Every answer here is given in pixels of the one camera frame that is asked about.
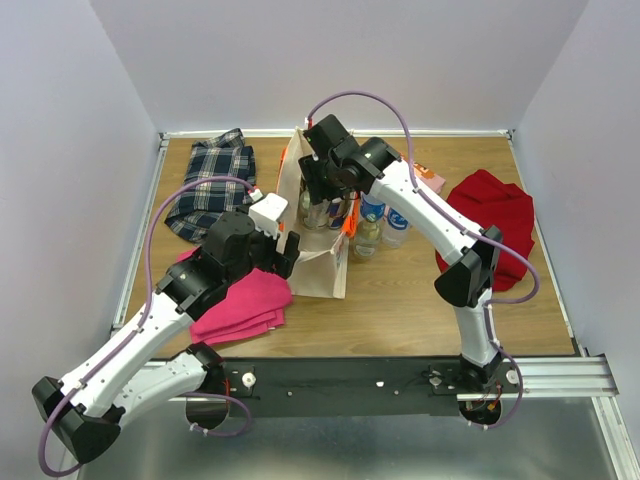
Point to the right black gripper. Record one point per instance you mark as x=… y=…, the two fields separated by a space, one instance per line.
x=309 y=167

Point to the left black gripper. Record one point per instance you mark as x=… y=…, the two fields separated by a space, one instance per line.
x=281 y=263

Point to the beige canvas bag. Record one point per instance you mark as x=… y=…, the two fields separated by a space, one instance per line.
x=321 y=269

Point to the red can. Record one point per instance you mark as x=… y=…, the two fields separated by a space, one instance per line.
x=317 y=215
x=337 y=213

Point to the green cap glass bottle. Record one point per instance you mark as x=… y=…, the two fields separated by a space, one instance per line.
x=304 y=205
x=367 y=237

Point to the blue cap bottle from bag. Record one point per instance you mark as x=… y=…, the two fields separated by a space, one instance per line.
x=395 y=230

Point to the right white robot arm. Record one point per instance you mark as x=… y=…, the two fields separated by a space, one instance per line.
x=378 y=169

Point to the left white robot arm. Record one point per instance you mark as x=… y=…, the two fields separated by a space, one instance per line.
x=88 y=407

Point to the blue cap bottle on table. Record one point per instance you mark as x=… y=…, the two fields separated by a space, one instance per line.
x=371 y=209

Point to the magenta folded cloth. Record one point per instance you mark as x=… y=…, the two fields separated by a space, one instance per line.
x=252 y=307

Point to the pink printed t-shirt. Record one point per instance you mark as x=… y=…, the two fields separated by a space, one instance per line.
x=428 y=177

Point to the plaid navy shirt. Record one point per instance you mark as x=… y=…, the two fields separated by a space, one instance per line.
x=196 y=210

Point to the red cloth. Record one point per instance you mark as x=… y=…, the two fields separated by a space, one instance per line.
x=486 y=200

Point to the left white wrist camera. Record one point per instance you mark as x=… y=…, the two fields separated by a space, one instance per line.
x=266 y=214

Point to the aluminium frame rail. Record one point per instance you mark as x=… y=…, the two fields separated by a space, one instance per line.
x=557 y=377

